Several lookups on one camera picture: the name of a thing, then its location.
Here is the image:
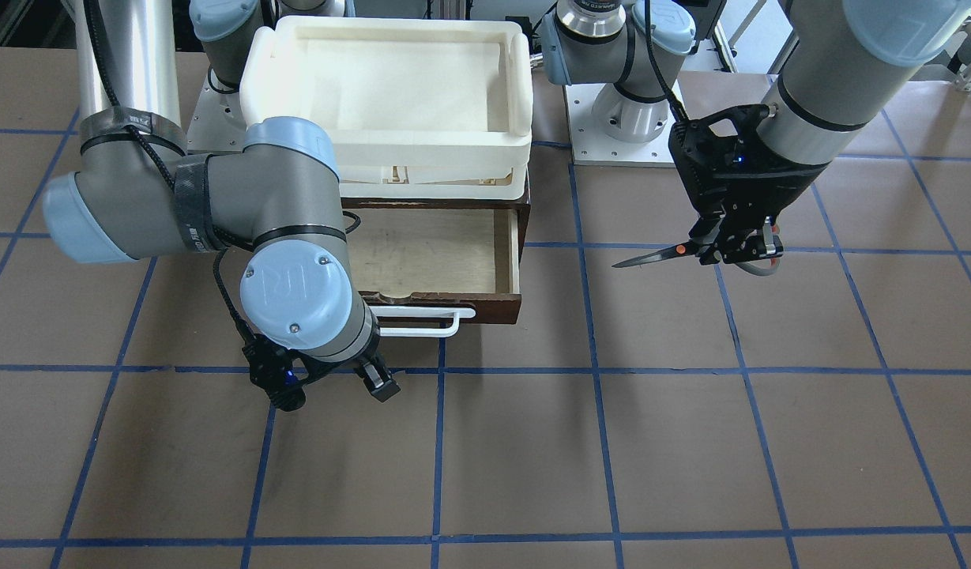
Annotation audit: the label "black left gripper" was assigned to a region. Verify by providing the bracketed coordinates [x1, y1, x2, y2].
[668, 104, 825, 266]

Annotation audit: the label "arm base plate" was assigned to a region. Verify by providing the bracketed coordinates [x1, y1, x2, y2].
[186, 71, 247, 155]
[565, 84, 675, 168]

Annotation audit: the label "grey orange scissors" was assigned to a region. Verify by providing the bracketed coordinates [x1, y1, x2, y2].
[612, 239, 781, 277]

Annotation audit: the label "white drawer handle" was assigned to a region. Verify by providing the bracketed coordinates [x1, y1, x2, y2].
[371, 306, 477, 338]

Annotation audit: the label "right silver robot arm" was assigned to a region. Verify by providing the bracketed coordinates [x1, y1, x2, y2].
[42, 1, 399, 411]

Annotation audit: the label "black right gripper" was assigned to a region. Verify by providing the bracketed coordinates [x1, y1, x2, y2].
[299, 347, 400, 402]

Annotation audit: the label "dark wooden drawer box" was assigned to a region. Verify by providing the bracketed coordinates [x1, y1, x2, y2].
[347, 205, 525, 324]

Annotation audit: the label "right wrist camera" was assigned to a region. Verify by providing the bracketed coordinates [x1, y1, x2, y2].
[243, 334, 306, 412]

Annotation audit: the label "cream plastic tray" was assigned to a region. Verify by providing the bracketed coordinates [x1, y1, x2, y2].
[240, 16, 533, 201]

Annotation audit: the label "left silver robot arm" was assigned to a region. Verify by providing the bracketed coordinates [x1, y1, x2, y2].
[540, 1, 971, 275]

